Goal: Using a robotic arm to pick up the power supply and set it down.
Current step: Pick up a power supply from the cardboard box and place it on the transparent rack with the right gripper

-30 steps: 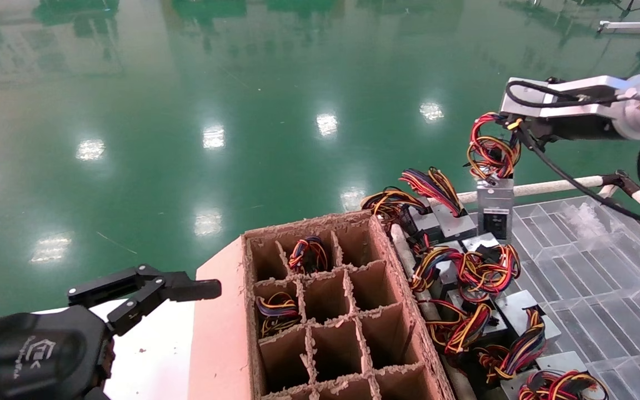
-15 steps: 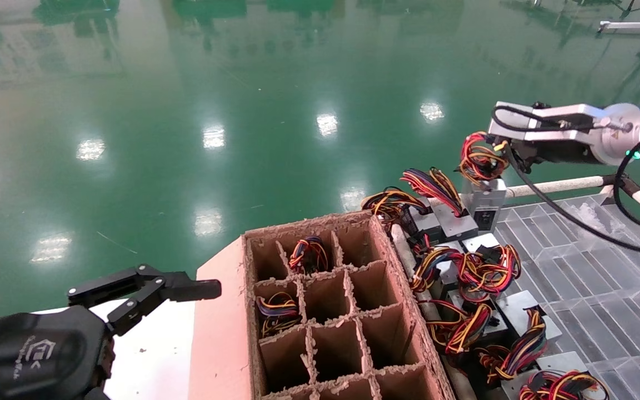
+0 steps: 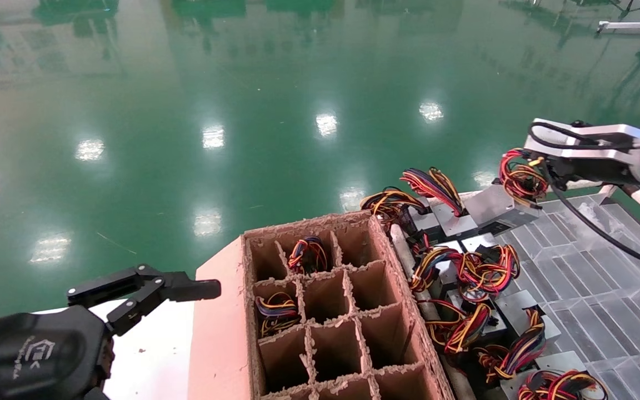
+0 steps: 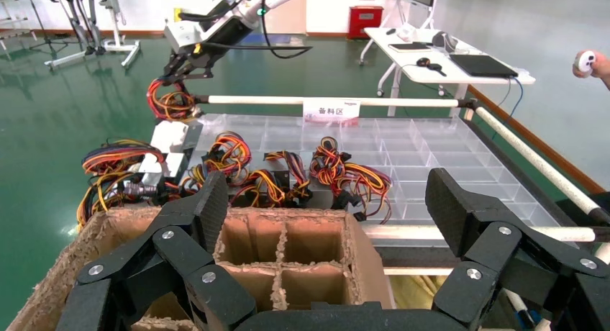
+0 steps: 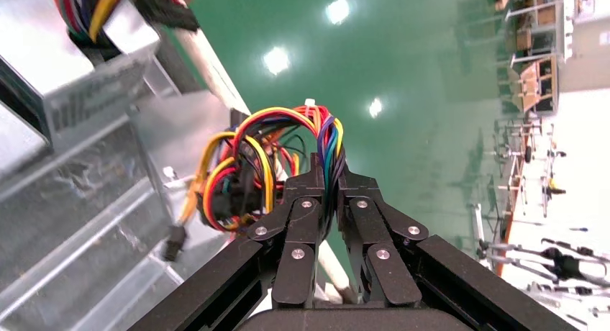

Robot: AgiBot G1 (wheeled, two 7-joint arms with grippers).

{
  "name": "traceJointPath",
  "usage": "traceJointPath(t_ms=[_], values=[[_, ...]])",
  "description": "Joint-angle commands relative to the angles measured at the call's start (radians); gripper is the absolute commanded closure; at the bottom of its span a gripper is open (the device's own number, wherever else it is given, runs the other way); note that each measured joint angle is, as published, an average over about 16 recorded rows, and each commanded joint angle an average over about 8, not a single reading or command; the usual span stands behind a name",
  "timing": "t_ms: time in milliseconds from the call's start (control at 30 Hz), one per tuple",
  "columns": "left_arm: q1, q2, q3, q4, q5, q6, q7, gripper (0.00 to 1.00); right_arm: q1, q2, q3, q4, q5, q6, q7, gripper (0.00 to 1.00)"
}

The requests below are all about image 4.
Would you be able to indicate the clear plastic compartment tray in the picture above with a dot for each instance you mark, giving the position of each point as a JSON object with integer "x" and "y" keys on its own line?
{"x": 429, "y": 143}

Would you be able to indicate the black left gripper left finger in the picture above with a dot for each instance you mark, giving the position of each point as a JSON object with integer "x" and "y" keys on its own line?
{"x": 143, "y": 271}

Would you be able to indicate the black pipe corner joint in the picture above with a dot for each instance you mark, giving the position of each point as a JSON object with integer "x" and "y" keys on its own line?
{"x": 201, "y": 100}
{"x": 468, "y": 104}

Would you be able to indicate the metal shelf rack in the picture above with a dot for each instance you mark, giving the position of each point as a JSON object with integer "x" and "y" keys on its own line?
{"x": 14, "y": 33}

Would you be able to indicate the red cabinet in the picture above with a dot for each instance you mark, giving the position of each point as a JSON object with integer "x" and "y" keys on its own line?
{"x": 365, "y": 23}

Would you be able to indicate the black tablet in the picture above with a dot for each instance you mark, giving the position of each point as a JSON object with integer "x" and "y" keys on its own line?
{"x": 410, "y": 46}

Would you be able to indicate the white pipe rail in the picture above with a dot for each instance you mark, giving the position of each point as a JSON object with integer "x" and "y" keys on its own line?
{"x": 419, "y": 271}
{"x": 262, "y": 100}
{"x": 533, "y": 159}

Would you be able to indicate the white printed label sign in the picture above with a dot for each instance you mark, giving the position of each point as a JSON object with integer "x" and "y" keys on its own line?
{"x": 331, "y": 112}

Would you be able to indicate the black tripod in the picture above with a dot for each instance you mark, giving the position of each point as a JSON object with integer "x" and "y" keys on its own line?
{"x": 45, "y": 28}

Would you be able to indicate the white wheeled stand frame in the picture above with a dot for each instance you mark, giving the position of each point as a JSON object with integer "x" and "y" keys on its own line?
{"x": 128, "y": 52}

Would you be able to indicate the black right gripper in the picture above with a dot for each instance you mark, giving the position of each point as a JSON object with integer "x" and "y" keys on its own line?
{"x": 224, "y": 35}

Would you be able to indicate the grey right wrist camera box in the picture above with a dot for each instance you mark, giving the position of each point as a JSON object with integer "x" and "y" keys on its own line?
{"x": 188, "y": 33}

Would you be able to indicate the black laptop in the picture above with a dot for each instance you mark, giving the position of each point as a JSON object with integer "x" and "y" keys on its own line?
{"x": 481, "y": 65}

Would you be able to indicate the white desk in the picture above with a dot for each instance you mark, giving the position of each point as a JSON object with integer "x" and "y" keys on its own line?
{"x": 410, "y": 62}

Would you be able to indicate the brown cardboard divider box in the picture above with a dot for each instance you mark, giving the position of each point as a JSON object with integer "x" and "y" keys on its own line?
{"x": 314, "y": 240}

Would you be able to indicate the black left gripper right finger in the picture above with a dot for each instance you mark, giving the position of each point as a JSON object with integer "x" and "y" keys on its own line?
{"x": 495, "y": 252}

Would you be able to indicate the person's hand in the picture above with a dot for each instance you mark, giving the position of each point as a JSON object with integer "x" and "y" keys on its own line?
{"x": 603, "y": 66}

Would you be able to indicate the white handheld controller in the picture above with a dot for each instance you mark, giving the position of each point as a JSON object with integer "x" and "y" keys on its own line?
{"x": 585, "y": 61}

